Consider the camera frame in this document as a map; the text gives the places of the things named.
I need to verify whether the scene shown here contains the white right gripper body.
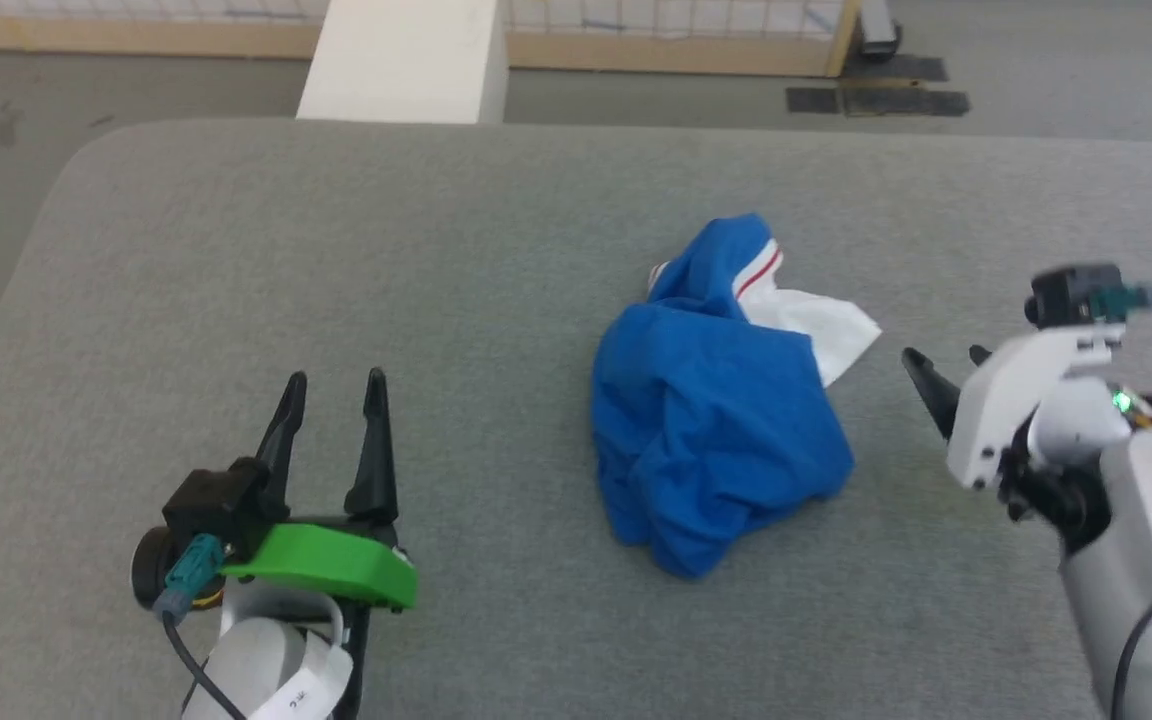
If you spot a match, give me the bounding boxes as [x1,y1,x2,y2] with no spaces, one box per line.
[946,324,1128,491]

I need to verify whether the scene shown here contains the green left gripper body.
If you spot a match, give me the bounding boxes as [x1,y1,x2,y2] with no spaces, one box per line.
[219,518,420,614]

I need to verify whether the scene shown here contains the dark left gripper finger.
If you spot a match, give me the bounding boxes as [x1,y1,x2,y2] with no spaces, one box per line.
[252,371,309,526]
[343,367,401,523]

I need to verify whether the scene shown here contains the blue garment white red trim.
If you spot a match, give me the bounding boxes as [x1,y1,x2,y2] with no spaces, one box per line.
[590,212,884,582]

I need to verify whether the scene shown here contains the grey fabric sofa cushion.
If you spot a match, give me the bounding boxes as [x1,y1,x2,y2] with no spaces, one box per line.
[0,117,1152,720]

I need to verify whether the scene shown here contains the long black floor mat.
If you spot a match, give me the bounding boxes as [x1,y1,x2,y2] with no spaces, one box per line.
[841,88,972,119]

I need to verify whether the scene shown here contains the medium black floor mat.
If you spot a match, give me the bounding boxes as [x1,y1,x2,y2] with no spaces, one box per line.
[841,54,950,84]

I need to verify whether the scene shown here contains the grey partition foot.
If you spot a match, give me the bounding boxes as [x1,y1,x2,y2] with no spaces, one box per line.
[856,0,905,57]

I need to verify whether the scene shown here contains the white rectangular box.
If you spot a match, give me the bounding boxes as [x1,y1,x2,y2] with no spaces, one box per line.
[295,0,510,126]

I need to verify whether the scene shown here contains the wood-framed lemon print partition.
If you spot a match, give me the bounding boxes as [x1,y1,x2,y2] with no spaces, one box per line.
[0,0,863,80]

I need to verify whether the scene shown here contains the white printed label strap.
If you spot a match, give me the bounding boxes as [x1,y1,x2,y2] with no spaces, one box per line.
[219,585,355,720]

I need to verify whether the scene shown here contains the left camera cable teal plug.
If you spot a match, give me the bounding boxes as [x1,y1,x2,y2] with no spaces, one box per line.
[153,533,249,720]

